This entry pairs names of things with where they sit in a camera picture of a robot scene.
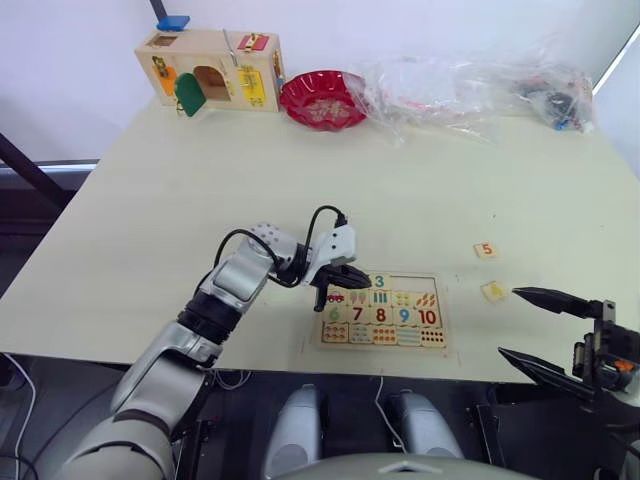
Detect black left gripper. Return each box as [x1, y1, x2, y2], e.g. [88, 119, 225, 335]
[313, 265, 374, 312]

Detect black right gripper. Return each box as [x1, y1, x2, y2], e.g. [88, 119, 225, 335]
[497, 285, 640, 401]

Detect yellow number four tile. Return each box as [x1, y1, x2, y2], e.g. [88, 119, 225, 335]
[480, 280, 511, 303]

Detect wooden number puzzle board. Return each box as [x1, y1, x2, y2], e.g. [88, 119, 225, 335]
[312, 271, 449, 358]

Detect red mushrooms picture tile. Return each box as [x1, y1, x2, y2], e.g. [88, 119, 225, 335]
[319, 323, 349, 347]

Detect orange shapes picture tile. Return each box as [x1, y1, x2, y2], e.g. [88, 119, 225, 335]
[371, 324, 398, 348]

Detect blue shapes picture tile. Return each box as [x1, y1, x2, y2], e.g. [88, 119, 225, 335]
[395, 324, 422, 348]

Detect red dots picture tile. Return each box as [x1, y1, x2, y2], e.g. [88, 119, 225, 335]
[419, 325, 446, 349]

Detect grey rounded leg cover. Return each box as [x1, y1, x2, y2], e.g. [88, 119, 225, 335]
[263, 383, 332, 480]
[384, 386, 464, 462]

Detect grey robot torso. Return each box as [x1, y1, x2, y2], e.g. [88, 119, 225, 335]
[278, 451, 545, 480]

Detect red plastic bowl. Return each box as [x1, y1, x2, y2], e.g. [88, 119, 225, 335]
[278, 69, 372, 133]

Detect clear bag red contents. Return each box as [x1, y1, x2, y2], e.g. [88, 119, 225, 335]
[348, 53, 502, 149]

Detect clear bag dark contents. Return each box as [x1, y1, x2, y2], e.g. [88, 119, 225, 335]
[449, 33, 600, 135]

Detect wooden latch busy box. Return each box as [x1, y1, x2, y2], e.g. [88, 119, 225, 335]
[133, 27, 287, 119]

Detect blue flat block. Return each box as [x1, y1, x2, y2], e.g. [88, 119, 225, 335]
[155, 14, 193, 33]

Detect dark diagonal bar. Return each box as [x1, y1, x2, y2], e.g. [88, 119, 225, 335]
[0, 130, 70, 202]

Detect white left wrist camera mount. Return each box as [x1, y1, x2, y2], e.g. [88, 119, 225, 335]
[301, 224, 359, 287]

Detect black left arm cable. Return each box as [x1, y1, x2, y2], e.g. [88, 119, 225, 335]
[214, 205, 350, 290]

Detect thin white hanging cable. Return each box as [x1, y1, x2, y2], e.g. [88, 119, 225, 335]
[373, 374, 405, 452]

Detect white floor cable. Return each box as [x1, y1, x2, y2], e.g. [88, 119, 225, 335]
[0, 352, 39, 464]

